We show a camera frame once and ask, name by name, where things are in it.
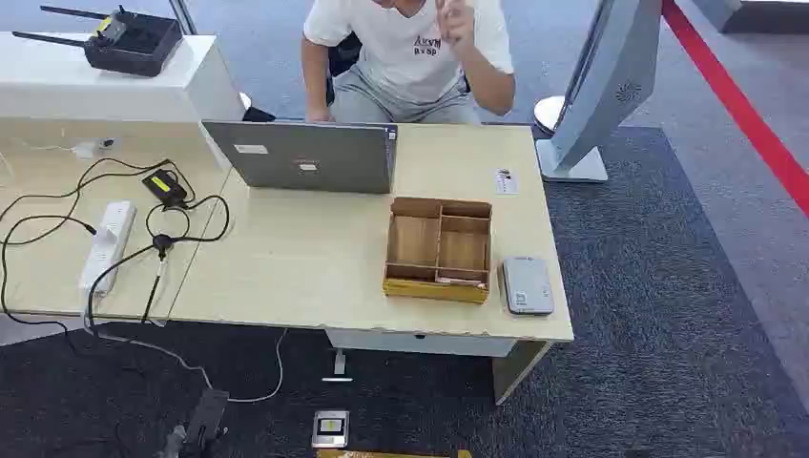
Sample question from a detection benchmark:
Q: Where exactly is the wooden compartment box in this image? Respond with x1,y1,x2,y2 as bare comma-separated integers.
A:
382,196,493,305

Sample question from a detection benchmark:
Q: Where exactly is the card in wooden box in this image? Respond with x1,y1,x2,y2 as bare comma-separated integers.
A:
434,276,489,291

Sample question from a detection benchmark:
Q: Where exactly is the white printed label sticker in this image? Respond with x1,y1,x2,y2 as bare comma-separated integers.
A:
493,168,520,196

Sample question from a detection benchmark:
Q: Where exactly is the grey laptop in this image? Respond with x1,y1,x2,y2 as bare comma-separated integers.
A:
201,119,400,196

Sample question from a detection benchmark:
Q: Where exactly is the grey card reader device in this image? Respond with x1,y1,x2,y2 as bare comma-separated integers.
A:
501,256,556,317

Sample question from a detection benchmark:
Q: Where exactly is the person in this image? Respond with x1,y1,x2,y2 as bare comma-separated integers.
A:
301,0,517,124

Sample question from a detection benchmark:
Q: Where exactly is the black office chair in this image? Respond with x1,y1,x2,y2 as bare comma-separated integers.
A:
325,31,364,108

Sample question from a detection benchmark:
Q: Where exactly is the round white stand base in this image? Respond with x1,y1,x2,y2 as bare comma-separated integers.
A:
532,94,567,137

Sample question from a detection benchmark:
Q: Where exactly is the small square screen device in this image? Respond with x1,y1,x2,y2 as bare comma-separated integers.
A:
311,409,351,450

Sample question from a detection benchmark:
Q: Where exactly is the grey standing display panel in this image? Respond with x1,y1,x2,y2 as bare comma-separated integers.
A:
535,0,664,184

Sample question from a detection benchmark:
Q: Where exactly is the black power adapter yellow label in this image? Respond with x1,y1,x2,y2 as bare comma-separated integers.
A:
141,168,190,209

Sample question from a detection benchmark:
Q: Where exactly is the white power strip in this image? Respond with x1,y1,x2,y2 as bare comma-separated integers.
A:
78,200,138,297

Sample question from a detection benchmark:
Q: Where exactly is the black router with antennas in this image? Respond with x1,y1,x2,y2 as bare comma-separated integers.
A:
10,5,184,79

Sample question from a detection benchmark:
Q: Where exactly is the white cabinet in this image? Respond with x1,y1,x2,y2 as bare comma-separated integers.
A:
0,31,246,124

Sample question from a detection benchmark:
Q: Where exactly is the red floor tape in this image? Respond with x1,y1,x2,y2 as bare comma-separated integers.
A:
660,0,809,219

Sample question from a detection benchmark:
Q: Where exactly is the white cable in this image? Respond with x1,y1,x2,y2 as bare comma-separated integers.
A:
82,302,289,405

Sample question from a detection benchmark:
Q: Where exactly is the white wall plug adapter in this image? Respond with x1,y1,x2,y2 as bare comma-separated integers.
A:
71,137,118,160

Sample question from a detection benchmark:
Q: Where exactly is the black cable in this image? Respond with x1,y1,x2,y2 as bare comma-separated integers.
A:
0,157,231,345

